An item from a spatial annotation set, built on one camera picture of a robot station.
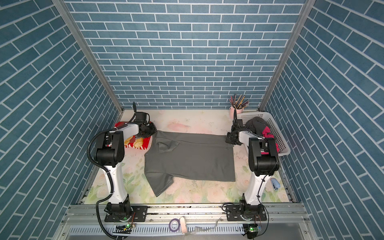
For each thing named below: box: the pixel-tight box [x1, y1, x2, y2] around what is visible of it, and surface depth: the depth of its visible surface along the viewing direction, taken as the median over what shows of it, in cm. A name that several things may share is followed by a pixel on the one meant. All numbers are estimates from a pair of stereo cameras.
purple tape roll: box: [168, 218, 181, 233], surface depth 72 cm
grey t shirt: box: [144, 131, 236, 197], surface depth 93 cm
